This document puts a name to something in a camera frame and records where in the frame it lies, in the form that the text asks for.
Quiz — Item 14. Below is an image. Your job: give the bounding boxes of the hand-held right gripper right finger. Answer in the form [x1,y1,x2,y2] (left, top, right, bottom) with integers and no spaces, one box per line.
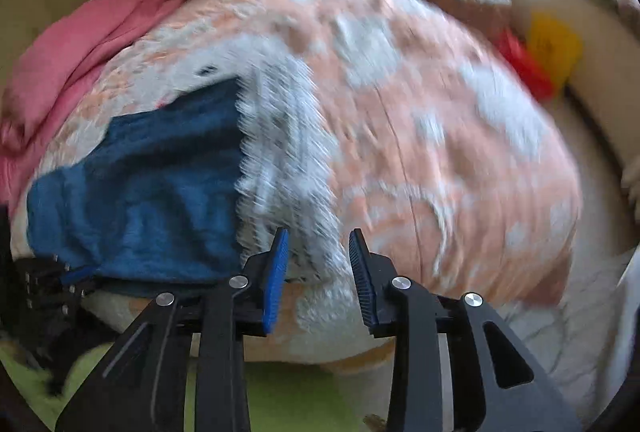
[349,228,583,432]

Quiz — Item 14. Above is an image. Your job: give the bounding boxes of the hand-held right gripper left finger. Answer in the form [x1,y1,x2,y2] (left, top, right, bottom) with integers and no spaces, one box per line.
[55,228,290,432]

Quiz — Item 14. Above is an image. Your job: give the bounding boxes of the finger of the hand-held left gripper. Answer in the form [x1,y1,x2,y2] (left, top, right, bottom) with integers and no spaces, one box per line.
[52,262,103,298]

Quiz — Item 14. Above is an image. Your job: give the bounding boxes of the blue denim jeans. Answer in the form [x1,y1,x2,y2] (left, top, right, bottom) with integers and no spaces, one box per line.
[25,57,331,295]

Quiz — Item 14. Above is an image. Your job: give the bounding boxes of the person's green clothing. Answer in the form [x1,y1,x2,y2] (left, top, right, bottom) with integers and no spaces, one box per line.
[0,342,363,432]

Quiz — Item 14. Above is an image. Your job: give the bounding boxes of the peach and white bedspread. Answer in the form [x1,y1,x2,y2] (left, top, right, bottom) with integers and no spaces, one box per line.
[10,0,583,363]

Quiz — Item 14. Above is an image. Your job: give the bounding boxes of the white bed sheet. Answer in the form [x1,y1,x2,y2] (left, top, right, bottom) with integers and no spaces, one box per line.
[495,257,633,413]

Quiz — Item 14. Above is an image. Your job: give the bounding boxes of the pink blanket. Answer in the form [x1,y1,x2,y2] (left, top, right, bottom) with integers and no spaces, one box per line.
[0,0,188,205]

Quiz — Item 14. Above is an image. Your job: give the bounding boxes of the red packet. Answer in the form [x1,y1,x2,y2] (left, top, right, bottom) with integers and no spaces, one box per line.
[494,30,556,102]

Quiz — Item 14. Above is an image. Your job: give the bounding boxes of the yellow flat item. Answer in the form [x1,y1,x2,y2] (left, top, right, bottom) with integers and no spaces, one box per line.
[527,11,584,89]

